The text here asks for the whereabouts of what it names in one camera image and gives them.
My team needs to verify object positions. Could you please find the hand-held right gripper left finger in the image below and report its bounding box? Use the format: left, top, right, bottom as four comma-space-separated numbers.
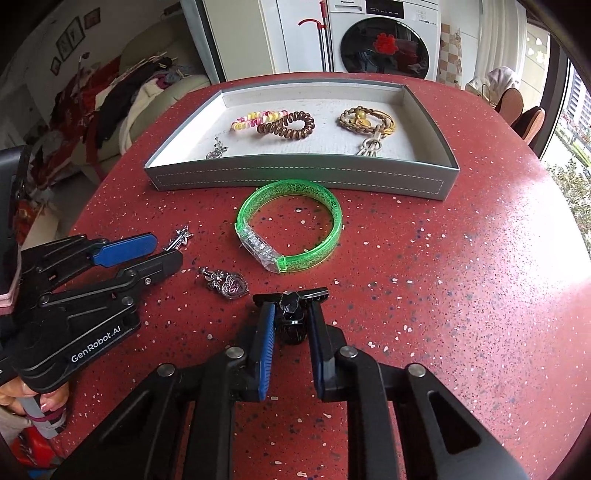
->
51, 295, 278, 480

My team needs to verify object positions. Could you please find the silver star charm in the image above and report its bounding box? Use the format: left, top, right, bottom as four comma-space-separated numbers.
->
163, 225, 194, 252

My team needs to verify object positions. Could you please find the white tall cabinet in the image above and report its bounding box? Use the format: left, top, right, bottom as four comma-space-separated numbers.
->
198, 0, 287, 84

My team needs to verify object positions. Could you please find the person's left hand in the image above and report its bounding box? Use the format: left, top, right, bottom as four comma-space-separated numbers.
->
0, 376, 70, 418

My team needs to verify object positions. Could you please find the checkered hanging cloth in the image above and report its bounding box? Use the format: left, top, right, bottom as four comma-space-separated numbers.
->
438, 23, 462, 88

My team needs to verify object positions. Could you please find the cream sofa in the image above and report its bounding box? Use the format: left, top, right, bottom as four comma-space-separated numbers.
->
74, 28, 213, 181

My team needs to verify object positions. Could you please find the cream rabbit hair clip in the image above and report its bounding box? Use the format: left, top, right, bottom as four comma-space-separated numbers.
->
355, 130, 386, 158

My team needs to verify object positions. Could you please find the brown braided hair tie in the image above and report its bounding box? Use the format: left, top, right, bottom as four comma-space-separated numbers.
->
338, 107, 397, 137

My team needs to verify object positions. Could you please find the dark claw hair clip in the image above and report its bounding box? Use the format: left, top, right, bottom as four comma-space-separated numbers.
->
274, 291, 308, 346

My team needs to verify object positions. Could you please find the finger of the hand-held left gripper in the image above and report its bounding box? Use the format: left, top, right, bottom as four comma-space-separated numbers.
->
41, 251, 184, 308
21, 233, 158, 287

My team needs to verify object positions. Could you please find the pink yellow coil hair tie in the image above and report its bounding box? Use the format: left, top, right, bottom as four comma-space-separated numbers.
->
231, 110, 289, 132

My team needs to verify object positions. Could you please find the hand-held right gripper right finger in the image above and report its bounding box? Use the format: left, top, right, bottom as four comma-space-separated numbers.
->
300, 288, 529, 480

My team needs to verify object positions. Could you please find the large dark picture frame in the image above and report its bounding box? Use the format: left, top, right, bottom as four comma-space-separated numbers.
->
56, 17, 85, 61

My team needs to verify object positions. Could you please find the red handled mop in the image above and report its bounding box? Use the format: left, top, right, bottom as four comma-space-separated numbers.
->
298, 14, 334, 72

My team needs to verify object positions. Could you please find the yellow beaded hair tie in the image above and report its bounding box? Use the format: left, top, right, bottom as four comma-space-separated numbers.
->
346, 108, 397, 136

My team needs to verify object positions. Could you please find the small silver charm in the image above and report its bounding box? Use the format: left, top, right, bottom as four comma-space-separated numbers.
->
205, 138, 230, 161

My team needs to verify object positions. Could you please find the white cloth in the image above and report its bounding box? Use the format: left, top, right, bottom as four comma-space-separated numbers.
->
466, 66, 520, 100

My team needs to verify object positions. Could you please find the silver heart charm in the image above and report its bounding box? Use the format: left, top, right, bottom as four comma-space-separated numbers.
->
199, 267, 250, 300

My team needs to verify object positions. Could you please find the grey cardboard tray box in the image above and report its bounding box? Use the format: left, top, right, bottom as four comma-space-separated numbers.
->
144, 78, 461, 201

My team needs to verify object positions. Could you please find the white washing machine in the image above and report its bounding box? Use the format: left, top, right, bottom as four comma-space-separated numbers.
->
325, 0, 441, 83

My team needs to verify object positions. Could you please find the green glitter bangle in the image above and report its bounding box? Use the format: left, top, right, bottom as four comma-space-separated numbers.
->
235, 179, 343, 274

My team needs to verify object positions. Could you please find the brown coil hair tie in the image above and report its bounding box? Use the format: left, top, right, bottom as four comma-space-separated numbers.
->
257, 111, 315, 140

